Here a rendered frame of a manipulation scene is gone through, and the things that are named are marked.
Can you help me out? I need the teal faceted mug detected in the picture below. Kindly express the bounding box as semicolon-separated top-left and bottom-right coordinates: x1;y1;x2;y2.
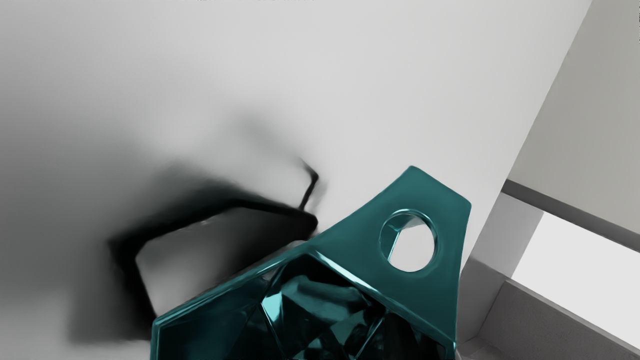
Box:
150;165;472;360

